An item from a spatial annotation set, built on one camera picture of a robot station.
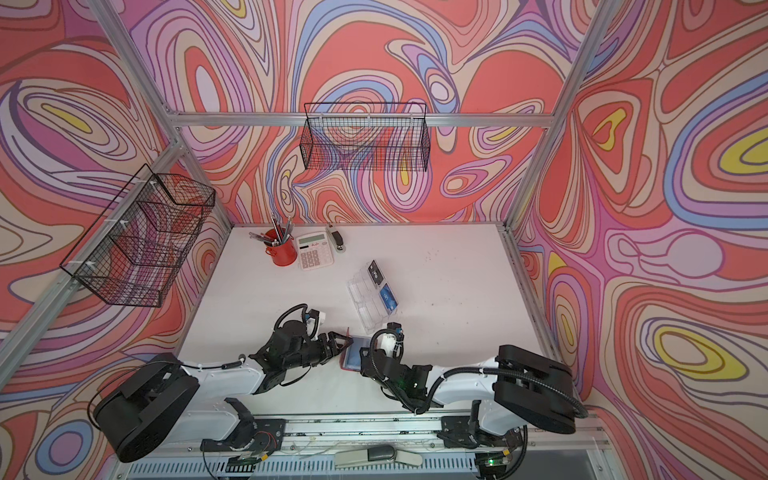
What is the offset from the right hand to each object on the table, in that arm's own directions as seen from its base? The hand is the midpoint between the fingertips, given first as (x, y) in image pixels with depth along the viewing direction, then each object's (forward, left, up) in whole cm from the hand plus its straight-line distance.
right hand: (365, 358), depth 82 cm
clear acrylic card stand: (+19, -2, +2) cm, 20 cm away
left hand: (+3, +3, +2) cm, 5 cm away
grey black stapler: (+45, +12, +1) cm, 47 cm away
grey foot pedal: (-23, -3, +1) cm, 23 cm away
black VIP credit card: (+25, -3, +6) cm, 26 cm away
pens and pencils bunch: (+42, +30, +6) cm, 52 cm away
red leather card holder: (+1, +5, -3) cm, 6 cm away
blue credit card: (+16, -7, +5) cm, 18 cm away
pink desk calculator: (+40, +20, 0) cm, 45 cm away
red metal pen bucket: (+38, +30, +6) cm, 48 cm away
